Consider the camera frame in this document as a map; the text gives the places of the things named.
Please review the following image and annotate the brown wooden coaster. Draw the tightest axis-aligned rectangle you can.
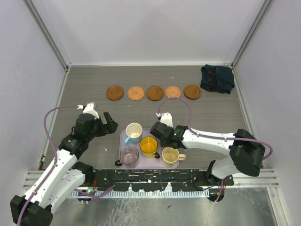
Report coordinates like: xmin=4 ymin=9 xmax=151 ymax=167
xmin=106 ymin=85 xmax=124 ymax=101
xmin=184 ymin=84 xmax=202 ymax=100
xmin=146 ymin=86 xmax=164 ymax=101

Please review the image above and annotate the woven rattan coaster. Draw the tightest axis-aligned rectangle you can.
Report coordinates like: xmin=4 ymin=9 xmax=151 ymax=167
xmin=127 ymin=86 xmax=144 ymax=101
xmin=165 ymin=86 xmax=181 ymax=98

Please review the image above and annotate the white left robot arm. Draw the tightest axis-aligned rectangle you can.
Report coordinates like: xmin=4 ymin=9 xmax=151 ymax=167
xmin=10 ymin=111 xmax=118 ymax=226

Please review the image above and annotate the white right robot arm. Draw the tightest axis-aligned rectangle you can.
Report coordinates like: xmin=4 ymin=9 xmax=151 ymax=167
xmin=150 ymin=121 xmax=265 ymax=186

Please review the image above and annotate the cream mug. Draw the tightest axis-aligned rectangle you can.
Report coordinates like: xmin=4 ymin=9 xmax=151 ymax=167
xmin=162 ymin=147 xmax=186 ymax=167

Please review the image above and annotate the purple glass mug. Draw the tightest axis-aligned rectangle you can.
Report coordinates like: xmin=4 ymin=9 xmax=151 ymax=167
xmin=115 ymin=146 xmax=139 ymax=168

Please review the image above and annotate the lavender plastic tray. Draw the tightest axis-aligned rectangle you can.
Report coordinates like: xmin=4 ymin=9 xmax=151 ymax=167
xmin=119 ymin=129 xmax=180 ymax=170

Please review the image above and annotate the dark teal crumpled cloth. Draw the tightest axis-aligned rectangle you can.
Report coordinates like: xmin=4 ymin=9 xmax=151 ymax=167
xmin=200 ymin=65 xmax=235 ymax=94

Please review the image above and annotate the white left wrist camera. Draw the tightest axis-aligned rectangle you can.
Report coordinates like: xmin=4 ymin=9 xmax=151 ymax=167
xmin=77 ymin=102 xmax=100 ymax=119

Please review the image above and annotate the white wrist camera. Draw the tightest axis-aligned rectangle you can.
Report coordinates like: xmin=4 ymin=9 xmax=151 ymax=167
xmin=156 ymin=113 xmax=173 ymax=127
xmin=77 ymin=102 xmax=100 ymax=119

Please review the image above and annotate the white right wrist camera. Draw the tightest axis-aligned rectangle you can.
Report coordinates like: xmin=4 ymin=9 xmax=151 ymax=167
xmin=156 ymin=113 xmax=173 ymax=127

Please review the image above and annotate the white mug blue handle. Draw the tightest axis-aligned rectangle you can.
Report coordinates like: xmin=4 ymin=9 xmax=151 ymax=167
xmin=124 ymin=122 xmax=143 ymax=145

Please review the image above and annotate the yellow mug black handle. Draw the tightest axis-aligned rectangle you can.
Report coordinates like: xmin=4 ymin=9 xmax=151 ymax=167
xmin=140 ymin=136 xmax=160 ymax=159

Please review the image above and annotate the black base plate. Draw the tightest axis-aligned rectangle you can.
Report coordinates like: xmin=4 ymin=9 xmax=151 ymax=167
xmin=83 ymin=169 xmax=222 ymax=192

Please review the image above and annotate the white slotted cable duct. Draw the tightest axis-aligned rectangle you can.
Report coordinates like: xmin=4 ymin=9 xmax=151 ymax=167
xmin=70 ymin=187 xmax=210 ymax=199

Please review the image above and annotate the aluminium frame rail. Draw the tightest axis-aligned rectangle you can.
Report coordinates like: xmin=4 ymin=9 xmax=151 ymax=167
xmin=23 ymin=0 xmax=71 ymax=70

